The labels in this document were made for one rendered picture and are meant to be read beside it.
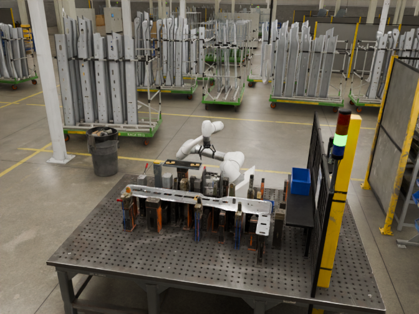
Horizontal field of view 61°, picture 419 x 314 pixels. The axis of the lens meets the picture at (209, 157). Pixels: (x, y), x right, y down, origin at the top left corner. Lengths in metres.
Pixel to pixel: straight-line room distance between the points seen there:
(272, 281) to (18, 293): 2.47
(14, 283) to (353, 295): 3.17
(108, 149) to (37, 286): 2.46
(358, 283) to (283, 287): 0.58
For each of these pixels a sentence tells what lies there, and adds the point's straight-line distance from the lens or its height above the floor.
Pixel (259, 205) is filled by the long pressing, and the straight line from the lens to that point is 3.16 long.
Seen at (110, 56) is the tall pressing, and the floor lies 1.63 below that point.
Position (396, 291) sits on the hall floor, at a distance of 4.24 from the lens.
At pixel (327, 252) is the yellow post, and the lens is 2.73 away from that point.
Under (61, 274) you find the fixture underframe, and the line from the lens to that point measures 3.31.
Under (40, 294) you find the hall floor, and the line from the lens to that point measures 4.03.
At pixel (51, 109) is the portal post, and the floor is 0.94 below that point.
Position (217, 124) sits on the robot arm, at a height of 1.42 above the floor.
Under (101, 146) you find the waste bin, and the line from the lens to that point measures 5.72.
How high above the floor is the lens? 2.63
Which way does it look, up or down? 24 degrees down
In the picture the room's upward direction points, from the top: 1 degrees clockwise
